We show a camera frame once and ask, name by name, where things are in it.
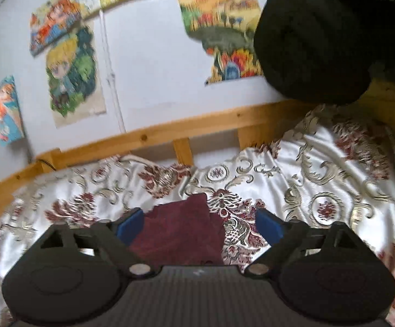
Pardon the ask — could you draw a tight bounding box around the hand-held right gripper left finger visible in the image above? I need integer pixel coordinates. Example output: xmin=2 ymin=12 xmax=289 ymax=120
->
xmin=41 ymin=207 xmax=151 ymax=277

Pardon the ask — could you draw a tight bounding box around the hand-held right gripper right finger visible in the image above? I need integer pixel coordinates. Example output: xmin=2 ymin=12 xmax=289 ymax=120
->
xmin=245 ymin=208 xmax=358 ymax=277

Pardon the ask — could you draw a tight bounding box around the maroon garment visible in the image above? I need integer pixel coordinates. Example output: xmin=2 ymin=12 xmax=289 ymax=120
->
xmin=129 ymin=192 xmax=226 ymax=267

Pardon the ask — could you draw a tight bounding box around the small orange-haired figure poster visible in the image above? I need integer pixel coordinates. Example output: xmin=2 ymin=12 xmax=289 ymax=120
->
xmin=0 ymin=75 xmax=26 ymax=148

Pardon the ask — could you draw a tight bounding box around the yellow cloth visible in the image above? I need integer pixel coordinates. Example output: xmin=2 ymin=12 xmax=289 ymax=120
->
xmin=356 ymin=78 xmax=395 ymax=145

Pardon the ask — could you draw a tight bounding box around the dark cloth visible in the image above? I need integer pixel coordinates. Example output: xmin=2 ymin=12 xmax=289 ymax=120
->
xmin=253 ymin=0 xmax=395 ymax=105

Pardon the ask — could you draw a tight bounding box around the wooden bed frame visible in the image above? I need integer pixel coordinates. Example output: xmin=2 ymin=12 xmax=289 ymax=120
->
xmin=0 ymin=100 xmax=309 ymax=223

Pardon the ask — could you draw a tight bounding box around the white wall conduit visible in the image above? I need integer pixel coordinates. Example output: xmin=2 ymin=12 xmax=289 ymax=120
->
xmin=98 ymin=10 xmax=127 ymax=134

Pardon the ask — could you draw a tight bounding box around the blond figure wall poster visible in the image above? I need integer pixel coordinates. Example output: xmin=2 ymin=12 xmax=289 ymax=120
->
xmin=45 ymin=24 xmax=107 ymax=129

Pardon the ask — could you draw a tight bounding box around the colourful landscape wall poster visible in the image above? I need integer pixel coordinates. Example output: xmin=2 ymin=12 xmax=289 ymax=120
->
xmin=176 ymin=0 xmax=265 ymax=86

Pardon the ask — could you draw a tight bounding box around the orange-haired figures wall poster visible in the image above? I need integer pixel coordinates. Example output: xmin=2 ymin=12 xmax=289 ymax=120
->
xmin=29 ymin=0 xmax=83 ymax=57

